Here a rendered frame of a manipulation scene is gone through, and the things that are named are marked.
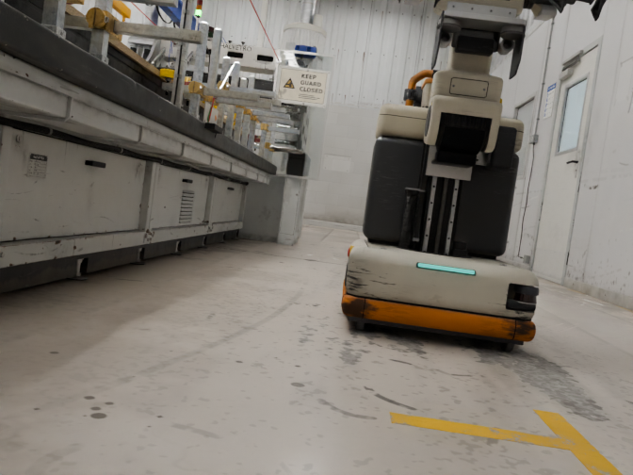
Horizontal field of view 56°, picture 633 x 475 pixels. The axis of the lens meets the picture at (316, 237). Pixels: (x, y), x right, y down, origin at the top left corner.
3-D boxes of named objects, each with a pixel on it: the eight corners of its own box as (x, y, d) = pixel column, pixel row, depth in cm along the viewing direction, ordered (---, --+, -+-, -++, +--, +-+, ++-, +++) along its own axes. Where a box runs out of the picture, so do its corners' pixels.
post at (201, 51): (196, 132, 265) (209, 24, 263) (194, 131, 262) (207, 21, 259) (188, 131, 265) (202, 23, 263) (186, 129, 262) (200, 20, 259)
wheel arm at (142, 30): (202, 48, 167) (203, 32, 167) (199, 44, 164) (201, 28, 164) (53, 29, 170) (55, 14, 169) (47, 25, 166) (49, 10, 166)
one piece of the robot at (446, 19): (427, 72, 199) (436, 7, 198) (510, 82, 198) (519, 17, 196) (433, 60, 183) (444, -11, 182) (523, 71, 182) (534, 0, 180)
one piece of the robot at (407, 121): (356, 264, 250) (383, 66, 246) (486, 283, 248) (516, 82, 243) (357, 272, 217) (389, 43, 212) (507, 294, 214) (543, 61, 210)
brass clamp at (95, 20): (123, 41, 172) (125, 24, 172) (105, 27, 159) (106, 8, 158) (103, 39, 172) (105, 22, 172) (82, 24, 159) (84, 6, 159)
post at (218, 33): (210, 129, 290) (222, 30, 287) (208, 128, 286) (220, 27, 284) (203, 128, 290) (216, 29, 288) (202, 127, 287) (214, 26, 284)
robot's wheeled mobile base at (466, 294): (341, 292, 259) (349, 236, 258) (487, 313, 256) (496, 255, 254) (338, 320, 192) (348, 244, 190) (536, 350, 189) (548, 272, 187)
